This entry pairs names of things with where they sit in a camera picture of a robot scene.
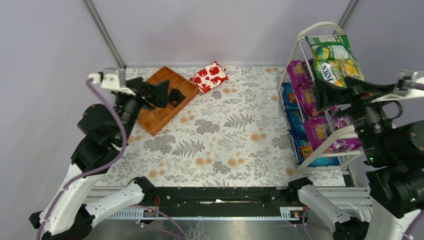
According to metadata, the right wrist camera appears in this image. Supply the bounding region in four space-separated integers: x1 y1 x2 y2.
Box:
370 69 424 104

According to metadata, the purple candy bag top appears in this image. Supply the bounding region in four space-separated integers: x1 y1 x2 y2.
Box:
303 116 361 154

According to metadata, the red floral folded cloth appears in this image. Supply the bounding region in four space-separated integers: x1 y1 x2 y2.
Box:
189 61 229 94

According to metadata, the upper blue candy bag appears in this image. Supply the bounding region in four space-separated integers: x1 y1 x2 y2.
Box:
281 82 300 110

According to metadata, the black orange rolled cloth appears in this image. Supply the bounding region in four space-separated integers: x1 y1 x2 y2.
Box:
168 88 186 107

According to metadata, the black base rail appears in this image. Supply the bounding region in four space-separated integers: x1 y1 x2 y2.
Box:
132 176 312 218

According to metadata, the purple candy bag front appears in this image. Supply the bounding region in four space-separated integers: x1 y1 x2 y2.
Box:
294 84 325 118

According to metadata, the purple candy bag carried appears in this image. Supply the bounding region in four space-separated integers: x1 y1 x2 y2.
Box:
286 60 313 89

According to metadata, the wooden compartment tray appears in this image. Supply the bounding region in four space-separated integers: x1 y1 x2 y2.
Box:
136 66 200 137

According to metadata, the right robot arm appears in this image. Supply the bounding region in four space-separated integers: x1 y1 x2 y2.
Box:
287 72 424 240

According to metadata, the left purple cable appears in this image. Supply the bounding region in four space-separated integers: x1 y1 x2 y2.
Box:
35 77 128 240

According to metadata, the white metal shelf rack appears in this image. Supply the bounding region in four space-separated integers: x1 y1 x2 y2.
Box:
278 21 363 173

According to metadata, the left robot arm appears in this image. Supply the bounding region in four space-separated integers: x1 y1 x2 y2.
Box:
29 77 170 240

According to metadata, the purple candy bag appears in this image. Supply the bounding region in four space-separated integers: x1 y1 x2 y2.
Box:
303 116 361 154
294 84 325 118

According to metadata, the lower blue candy bag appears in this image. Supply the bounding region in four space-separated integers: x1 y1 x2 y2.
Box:
284 107 340 167

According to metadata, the blue candy bag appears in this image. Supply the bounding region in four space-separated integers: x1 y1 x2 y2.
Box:
281 82 300 110
284 107 340 167

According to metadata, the green candy bag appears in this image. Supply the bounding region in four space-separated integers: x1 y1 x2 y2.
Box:
305 34 356 61
314 59 365 88

